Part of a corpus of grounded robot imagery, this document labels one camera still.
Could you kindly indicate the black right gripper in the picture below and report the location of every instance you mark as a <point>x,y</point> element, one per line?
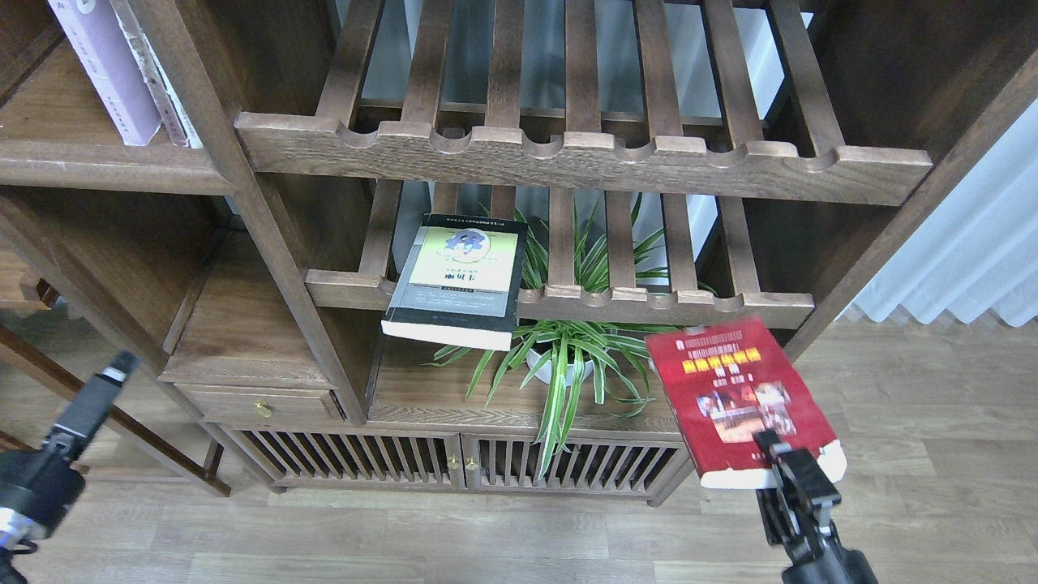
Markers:
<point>797,515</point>

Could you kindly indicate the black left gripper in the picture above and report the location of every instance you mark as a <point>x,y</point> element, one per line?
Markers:
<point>38,488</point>

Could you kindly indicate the red cover book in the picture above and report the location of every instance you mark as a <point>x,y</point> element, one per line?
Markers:
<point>730,381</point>

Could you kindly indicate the lavender cover book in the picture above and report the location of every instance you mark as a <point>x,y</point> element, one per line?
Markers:
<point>94,33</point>

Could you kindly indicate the brass drawer knob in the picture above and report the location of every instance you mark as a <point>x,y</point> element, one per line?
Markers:
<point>263,409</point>

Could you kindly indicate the green spider plant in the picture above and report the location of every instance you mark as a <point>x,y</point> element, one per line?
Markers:
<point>568,351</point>

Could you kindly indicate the worn standing book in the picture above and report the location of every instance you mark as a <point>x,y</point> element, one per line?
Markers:
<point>174,117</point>

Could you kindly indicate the white curtain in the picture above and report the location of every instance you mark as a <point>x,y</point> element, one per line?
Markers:
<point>976,255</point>

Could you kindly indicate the dark wooden bookshelf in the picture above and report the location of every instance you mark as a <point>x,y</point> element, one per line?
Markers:
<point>788,147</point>

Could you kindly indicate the black and green book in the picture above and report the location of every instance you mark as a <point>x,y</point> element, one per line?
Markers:
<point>460,283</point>

